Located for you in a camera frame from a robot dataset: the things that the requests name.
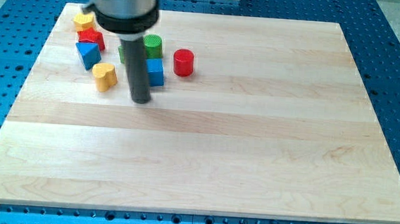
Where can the blue cube block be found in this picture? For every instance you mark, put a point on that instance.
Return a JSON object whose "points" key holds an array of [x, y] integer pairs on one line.
{"points": [[155, 72]]}

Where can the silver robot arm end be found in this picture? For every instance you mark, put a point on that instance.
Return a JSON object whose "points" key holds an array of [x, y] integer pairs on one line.
{"points": [[124, 17]]}

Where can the yellow heart block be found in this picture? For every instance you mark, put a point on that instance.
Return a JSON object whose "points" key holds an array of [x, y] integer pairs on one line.
{"points": [[105, 76]]}

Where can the light wooden board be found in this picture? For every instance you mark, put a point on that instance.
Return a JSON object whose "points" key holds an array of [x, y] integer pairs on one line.
{"points": [[274, 122]]}

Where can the green block behind rod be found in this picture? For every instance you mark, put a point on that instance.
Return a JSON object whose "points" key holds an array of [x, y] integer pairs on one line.
{"points": [[121, 54]]}

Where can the red star block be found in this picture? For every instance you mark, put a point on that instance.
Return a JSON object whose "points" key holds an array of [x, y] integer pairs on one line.
{"points": [[92, 36]]}

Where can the blue triangle block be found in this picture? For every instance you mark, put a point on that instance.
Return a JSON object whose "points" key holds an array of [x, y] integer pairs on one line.
{"points": [[89, 54]]}

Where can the green cylinder block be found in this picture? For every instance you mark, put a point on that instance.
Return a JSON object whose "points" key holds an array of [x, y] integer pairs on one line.
{"points": [[153, 46]]}

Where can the red cylinder block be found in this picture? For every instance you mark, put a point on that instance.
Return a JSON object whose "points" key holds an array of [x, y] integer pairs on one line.
{"points": [[183, 60]]}

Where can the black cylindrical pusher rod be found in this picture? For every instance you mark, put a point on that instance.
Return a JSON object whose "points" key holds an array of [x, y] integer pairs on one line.
{"points": [[136, 69]]}

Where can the yellow hexagon block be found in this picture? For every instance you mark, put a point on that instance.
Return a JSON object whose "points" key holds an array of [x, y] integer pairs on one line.
{"points": [[84, 21]]}

